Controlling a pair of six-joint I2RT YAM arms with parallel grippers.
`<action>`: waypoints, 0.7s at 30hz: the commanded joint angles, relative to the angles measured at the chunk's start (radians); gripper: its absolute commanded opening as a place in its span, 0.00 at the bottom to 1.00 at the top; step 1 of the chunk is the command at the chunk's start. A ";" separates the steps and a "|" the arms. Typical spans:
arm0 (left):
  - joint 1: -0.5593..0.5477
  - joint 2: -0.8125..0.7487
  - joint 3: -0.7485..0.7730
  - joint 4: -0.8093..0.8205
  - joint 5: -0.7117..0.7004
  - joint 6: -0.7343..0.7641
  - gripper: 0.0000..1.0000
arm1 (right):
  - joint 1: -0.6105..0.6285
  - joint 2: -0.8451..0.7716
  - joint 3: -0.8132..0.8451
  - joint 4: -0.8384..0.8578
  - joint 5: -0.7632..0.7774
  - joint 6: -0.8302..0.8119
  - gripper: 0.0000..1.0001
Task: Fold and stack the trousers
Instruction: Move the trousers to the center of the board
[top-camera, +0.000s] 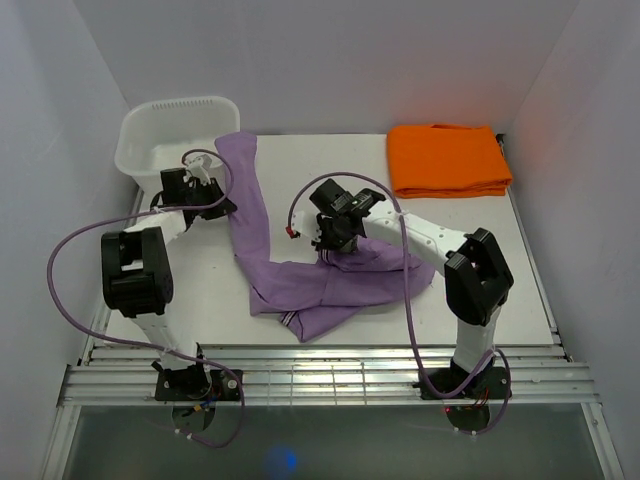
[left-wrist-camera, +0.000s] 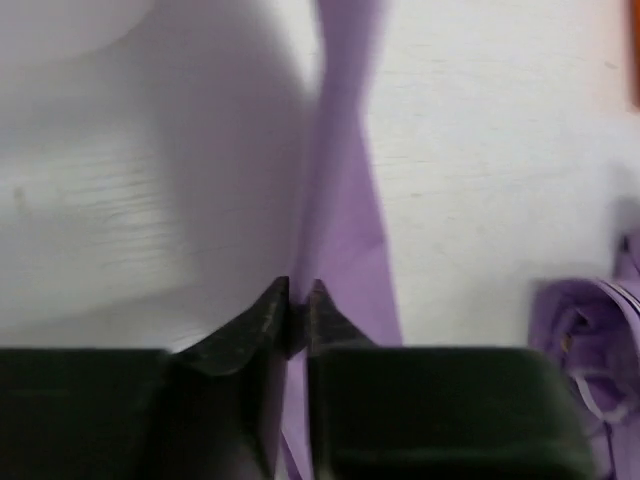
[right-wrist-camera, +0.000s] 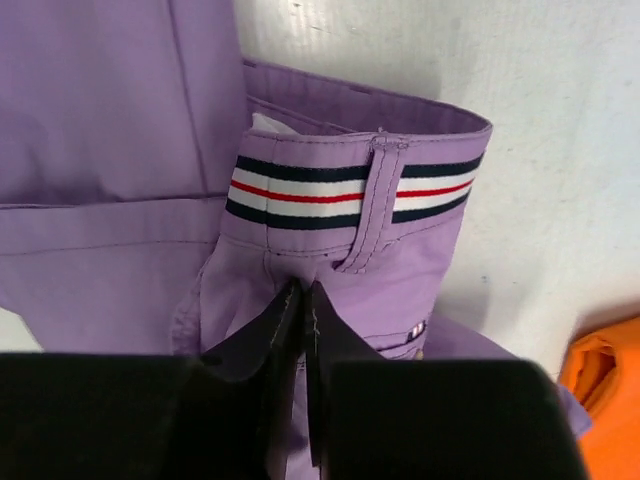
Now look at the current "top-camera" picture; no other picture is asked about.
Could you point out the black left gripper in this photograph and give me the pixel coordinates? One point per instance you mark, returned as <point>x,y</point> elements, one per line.
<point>223,208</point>

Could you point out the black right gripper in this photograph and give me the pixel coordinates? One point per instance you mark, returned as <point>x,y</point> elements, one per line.
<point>323,243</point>

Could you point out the purple trousers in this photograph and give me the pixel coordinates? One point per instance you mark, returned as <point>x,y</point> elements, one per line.
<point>310,293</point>

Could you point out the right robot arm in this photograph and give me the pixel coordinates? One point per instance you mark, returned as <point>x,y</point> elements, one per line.
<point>476,275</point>

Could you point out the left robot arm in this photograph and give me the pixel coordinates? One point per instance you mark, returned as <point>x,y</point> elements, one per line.
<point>137,282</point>

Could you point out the folded orange trousers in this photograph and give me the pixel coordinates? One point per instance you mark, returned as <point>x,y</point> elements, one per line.
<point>446,161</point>

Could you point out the white plastic basket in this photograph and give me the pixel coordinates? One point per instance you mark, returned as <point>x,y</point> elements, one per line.
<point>155,135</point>

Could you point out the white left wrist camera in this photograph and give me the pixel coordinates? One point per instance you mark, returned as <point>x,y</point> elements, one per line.
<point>199,164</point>

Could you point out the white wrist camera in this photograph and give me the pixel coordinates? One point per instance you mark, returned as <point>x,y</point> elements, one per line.
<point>303,224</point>
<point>199,164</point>

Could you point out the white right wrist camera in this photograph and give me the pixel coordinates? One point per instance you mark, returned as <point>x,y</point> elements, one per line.
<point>303,224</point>

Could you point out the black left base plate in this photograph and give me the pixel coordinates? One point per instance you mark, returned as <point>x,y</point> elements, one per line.
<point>192,384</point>

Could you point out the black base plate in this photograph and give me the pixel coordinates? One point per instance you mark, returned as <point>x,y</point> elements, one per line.
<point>192,384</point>
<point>490,384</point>

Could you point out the aluminium frame rail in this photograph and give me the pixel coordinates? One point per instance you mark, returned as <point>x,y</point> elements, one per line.
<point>114,376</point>

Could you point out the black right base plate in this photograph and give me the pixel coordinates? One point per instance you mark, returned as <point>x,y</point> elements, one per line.
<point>490,384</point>

